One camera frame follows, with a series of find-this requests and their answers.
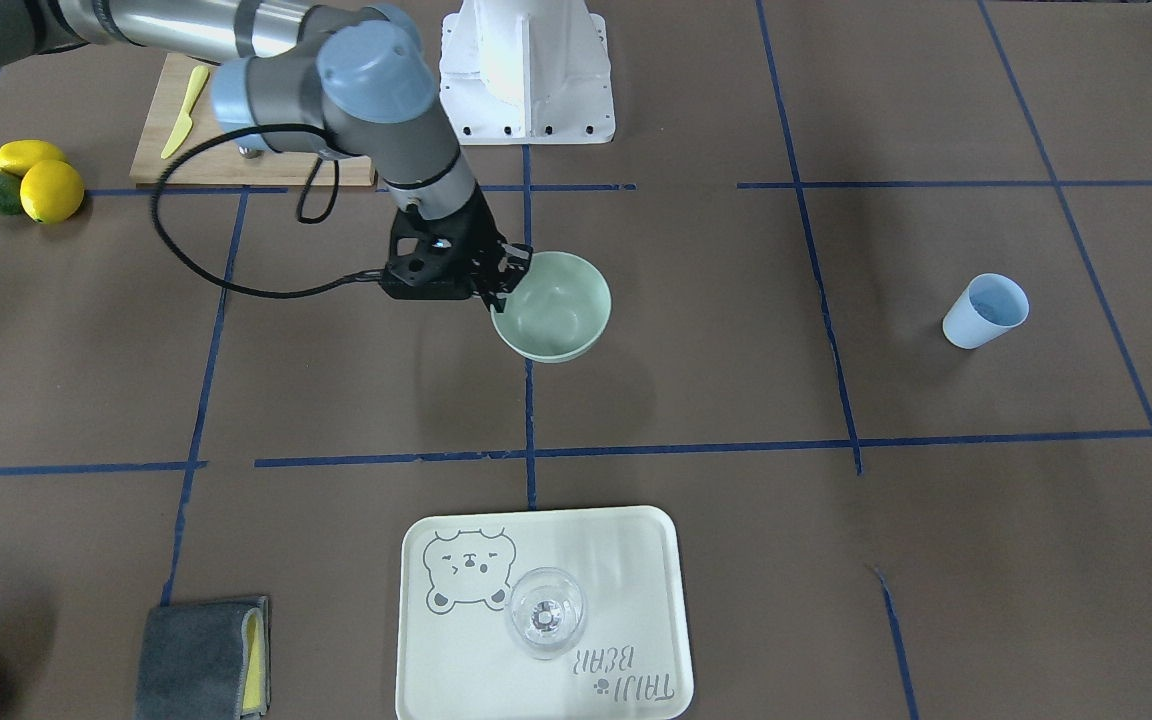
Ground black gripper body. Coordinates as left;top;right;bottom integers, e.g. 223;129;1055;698
414;190;506;291

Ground green bowl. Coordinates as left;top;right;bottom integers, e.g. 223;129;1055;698
488;251;612;364

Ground light blue cup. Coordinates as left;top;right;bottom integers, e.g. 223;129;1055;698
941;273;1030;350

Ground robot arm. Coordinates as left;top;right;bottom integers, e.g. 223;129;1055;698
0;1;532;313

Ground wooden cutting board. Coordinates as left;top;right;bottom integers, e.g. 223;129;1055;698
129;53;377;188

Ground yellow plastic knife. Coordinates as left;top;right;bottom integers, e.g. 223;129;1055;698
159;65;210;160

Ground clear wine glass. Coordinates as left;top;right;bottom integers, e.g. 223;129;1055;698
506;568;589;661

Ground cream bear tray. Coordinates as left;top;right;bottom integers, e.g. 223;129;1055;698
396;505;695;719

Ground yellow lemon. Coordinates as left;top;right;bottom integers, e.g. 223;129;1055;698
20;159;86;223
0;138;67;179

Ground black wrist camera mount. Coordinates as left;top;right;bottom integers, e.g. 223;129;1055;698
379;229;475;301

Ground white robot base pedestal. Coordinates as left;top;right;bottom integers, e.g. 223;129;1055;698
439;1;617;146

